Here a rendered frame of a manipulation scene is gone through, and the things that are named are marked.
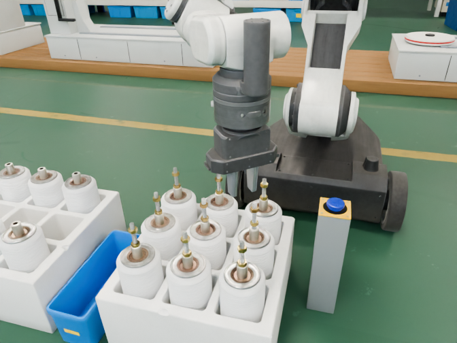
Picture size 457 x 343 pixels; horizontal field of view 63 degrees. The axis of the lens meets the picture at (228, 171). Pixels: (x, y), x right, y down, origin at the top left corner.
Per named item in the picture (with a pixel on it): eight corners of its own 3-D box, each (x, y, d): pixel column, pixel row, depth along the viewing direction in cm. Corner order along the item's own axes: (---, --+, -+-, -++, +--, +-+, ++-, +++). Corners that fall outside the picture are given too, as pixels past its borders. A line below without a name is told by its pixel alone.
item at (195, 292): (212, 301, 93) (209, 247, 83) (215, 335, 84) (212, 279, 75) (173, 306, 92) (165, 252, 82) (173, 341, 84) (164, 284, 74)
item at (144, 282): (161, 329, 86) (151, 273, 77) (122, 324, 87) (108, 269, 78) (173, 297, 94) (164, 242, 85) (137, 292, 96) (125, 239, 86)
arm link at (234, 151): (217, 183, 57) (213, 109, 51) (196, 156, 65) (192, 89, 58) (288, 165, 61) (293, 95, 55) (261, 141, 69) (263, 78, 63)
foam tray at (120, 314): (172, 243, 122) (166, 198, 113) (290, 263, 113) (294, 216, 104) (109, 348, 90) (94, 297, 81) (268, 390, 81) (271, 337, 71)
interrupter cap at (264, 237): (250, 254, 81) (250, 252, 81) (231, 236, 87) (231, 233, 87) (277, 241, 85) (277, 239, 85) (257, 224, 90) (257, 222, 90)
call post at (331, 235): (308, 288, 105) (319, 197, 89) (334, 293, 103) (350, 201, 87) (306, 309, 99) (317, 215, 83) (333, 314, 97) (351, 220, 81)
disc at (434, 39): (401, 35, 265) (403, 29, 263) (449, 37, 257) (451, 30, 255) (406, 45, 240) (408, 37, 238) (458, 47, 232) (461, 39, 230)
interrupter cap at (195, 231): (183, 229, 89) (183, 227, 89) (209, 217, 93) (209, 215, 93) (201, 246, 84) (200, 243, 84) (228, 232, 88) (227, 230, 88)
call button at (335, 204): (326, 203, 87) (327, 195, 86) (343, 205, 86) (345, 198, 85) (325, 213, 84) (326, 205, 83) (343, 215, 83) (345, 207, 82)
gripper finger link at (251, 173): (254, 194, 65) (254, 163, 62) (245, 185, 68) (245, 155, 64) (262, 192, 66) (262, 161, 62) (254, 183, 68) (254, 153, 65)
